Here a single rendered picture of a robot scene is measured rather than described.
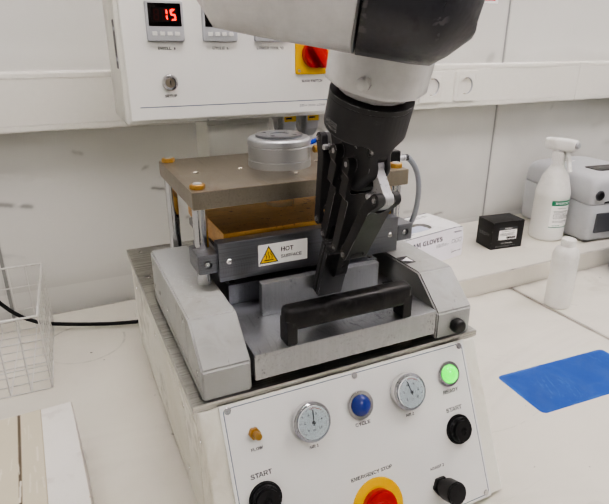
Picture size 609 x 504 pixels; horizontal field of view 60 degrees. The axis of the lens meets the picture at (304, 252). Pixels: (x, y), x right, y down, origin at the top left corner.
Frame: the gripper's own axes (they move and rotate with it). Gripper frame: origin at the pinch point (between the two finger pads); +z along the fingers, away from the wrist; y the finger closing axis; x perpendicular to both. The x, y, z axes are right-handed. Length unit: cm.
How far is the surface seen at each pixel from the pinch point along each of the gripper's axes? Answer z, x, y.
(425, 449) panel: 15.3, 7.0, 16.1
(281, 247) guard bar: -0.1, -4.3, -4.4
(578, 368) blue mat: 26, 47, 8
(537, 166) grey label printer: 25, 91, -47
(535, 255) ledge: 33, 72, -24
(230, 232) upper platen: -1.2, -9.4, -7.0
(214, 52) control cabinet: -11.4, -3.9, -32.9
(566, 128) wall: 21, 110, -58
